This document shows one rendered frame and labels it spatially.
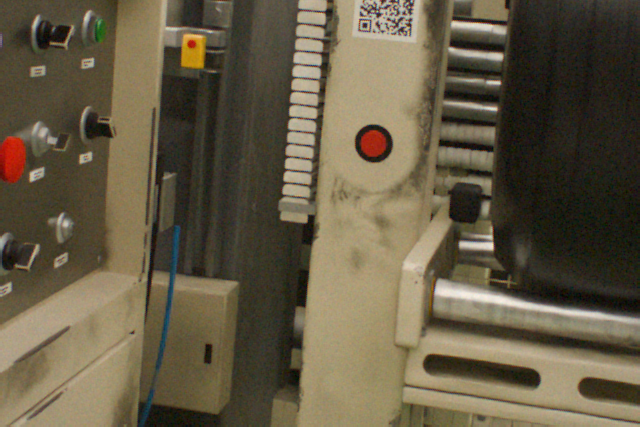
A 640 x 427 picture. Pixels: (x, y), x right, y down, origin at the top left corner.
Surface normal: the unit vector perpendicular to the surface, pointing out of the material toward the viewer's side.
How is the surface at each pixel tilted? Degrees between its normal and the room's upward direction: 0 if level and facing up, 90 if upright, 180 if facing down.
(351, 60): 90
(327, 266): 90
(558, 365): 90
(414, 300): 90
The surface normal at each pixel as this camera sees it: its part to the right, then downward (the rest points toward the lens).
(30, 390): 0.97, 0.12
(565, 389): -0.21, 0.15
